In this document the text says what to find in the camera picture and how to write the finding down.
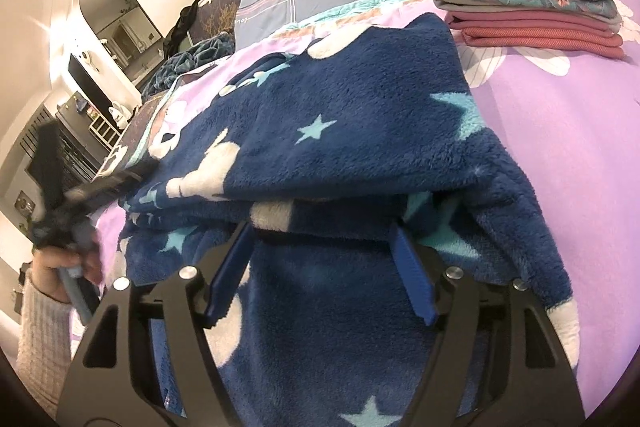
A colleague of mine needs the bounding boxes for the black rectangular panel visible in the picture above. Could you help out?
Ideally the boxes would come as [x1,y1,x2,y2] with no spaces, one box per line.
[67,54,117,118]

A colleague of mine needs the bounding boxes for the teal fleece cloth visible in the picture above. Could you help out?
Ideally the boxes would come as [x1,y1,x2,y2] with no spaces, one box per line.
[140,32,236,104]

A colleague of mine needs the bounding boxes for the black bag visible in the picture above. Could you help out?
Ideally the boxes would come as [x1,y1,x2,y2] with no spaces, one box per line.
[162,0,211,58]

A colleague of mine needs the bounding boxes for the dark printed blanket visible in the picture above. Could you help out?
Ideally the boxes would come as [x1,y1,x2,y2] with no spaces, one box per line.
[95,74,182,180]

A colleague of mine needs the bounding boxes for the purple floral bed sheet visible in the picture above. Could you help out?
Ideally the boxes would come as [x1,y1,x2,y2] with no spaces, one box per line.
[65,0,640,427]

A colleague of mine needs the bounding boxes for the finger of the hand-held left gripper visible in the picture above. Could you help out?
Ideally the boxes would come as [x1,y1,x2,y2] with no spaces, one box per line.
[65,159,162,214]

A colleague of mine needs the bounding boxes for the dark printed cushion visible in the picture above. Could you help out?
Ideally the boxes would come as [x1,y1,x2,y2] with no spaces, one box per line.
[192,0,243,45]

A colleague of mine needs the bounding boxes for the white grid shelf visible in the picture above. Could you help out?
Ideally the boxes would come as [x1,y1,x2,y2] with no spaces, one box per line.
[87,112,124,154]

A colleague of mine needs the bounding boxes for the navy star fleece garment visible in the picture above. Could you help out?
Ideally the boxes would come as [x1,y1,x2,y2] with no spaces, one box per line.
[117,13,581,427]

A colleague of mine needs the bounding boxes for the person's left hand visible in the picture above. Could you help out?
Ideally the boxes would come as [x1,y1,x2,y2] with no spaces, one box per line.
[31,246,105,304]

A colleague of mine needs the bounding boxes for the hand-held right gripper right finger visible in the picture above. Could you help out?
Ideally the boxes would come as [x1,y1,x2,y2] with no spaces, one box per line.
[390,222,586,427]

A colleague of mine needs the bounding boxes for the arched wall mirror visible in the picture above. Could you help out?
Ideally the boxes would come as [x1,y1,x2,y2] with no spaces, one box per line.
[79,0,163,88]

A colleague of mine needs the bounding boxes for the dark cabinet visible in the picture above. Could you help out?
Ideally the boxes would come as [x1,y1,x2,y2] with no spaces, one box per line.
[25,104,103,190]

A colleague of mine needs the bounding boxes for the folded grey garment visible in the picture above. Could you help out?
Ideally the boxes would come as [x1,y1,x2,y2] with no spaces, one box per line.
[432,0,623,32]

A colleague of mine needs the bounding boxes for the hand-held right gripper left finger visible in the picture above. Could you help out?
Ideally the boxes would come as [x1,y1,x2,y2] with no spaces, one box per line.
[55,221,257,427]

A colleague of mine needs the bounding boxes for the folded pink garment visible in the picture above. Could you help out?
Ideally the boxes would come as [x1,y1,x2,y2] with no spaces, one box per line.
[445,9,627,60]

